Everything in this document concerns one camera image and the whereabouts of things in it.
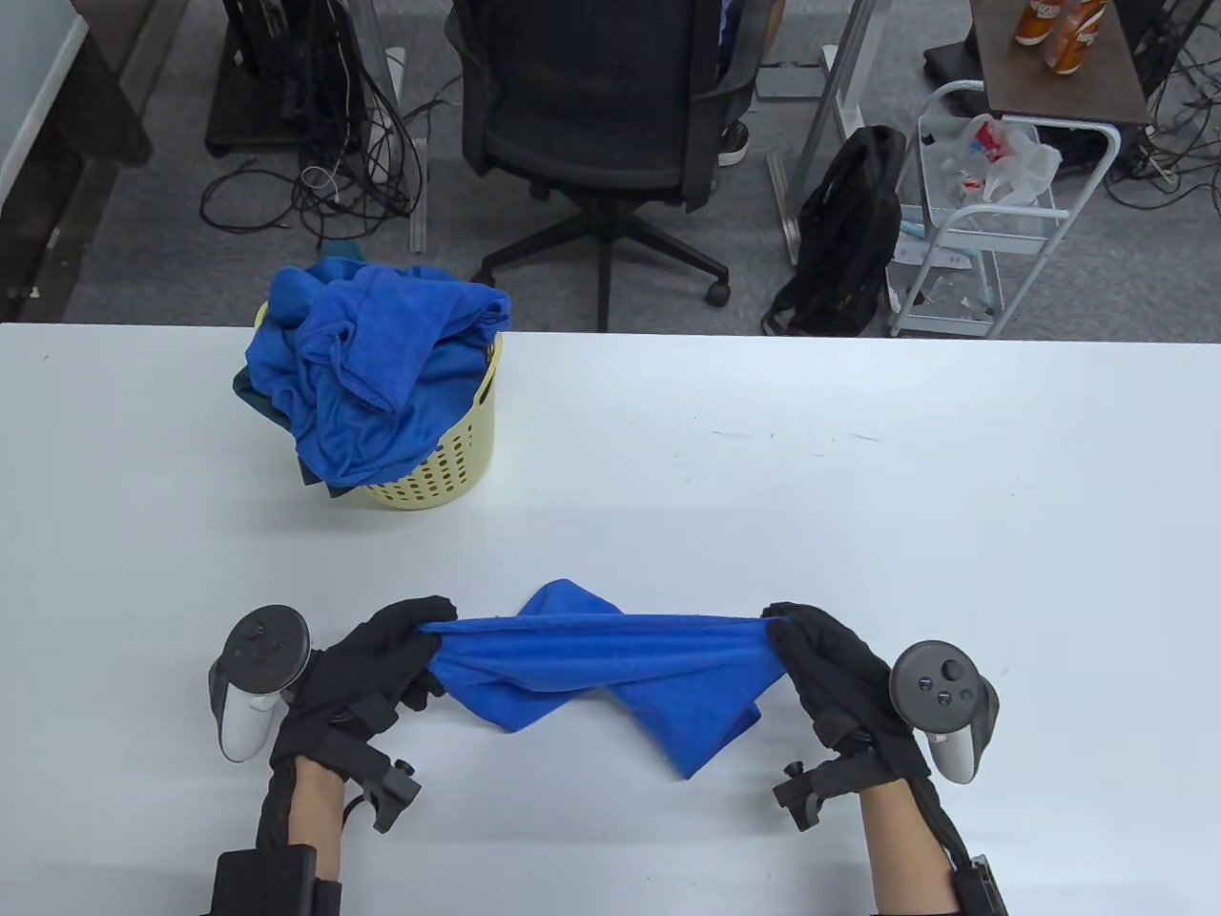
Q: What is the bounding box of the person's left hand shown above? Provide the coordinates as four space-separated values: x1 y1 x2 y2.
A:
270 596 459 766

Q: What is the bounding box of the bundle of floor cables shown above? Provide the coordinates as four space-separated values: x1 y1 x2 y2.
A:
1105 0 1221 213

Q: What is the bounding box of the orange drink bottle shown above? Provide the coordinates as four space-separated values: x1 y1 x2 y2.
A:
1043 0 1107 75
1013 0 1063 47

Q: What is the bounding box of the black computer tower stand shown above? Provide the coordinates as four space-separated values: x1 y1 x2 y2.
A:
205 0 373 158

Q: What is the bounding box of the person's right forearm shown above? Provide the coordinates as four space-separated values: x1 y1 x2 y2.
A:
859 775 976 916

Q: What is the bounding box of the grey handheld controller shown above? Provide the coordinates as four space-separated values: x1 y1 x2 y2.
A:
889 639 1001 786
208 604 313 764

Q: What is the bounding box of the black forearm strap mount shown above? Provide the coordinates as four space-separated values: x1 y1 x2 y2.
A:
944 854 1007 916

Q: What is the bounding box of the silver metal desk leg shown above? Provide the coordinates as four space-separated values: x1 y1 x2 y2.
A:
768 0 893 266

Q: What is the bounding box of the yellow laundry basket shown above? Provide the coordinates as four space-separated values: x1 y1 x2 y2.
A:
256 301 504 511

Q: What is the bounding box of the blue terry towel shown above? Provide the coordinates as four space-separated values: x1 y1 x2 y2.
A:
246 265 513 488
417 578 791 781

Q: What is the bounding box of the person's right hand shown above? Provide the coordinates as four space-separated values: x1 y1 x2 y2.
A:
760 601 933 795

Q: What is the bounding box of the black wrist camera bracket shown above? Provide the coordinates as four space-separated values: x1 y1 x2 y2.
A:
773 754 869 833
329 730 424 834

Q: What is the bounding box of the black backpack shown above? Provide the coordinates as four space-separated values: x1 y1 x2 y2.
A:
760 124 907 337

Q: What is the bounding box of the black office chair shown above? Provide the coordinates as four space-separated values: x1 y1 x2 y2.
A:
448 0 772 333

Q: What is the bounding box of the white metal desk leg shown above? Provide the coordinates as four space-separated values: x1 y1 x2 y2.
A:
382 0 430 254

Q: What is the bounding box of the blue clothes shirt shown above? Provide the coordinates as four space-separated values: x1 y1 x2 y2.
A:
270 265 321 330

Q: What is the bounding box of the white plastic bag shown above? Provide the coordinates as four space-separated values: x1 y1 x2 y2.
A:
940 113 1063 209

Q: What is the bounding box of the brown side table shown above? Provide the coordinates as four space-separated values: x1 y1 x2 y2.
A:
970 0 1152 128

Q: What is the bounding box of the dark teal clothes garment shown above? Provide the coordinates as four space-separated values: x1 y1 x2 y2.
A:
232 243 365 499

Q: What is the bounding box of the grey metal foot plate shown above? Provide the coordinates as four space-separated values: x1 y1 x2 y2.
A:
758 62 829 99

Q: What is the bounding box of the tangle of black floor cables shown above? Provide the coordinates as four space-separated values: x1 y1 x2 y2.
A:
198 0 459 239

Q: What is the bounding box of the white desk with dark frame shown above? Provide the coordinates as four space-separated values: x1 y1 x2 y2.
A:
0 0 154 321

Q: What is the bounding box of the black flat stand base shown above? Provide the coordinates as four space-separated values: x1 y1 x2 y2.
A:
923 38 985 84

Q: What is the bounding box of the black forearm box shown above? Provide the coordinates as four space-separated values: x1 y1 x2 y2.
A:
212 844 342 916

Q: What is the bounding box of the white utility cart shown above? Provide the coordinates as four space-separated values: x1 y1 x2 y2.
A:
885 79 1124 340

